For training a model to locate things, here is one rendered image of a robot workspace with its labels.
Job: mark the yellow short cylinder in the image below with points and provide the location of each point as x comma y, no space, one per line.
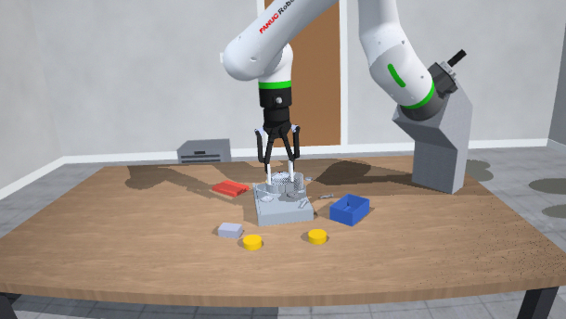
252,242
317,236

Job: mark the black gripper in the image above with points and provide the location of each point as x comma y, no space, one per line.
277,130

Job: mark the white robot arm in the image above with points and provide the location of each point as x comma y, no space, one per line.
395,67

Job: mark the blue open box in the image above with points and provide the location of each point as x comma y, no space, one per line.
349,209

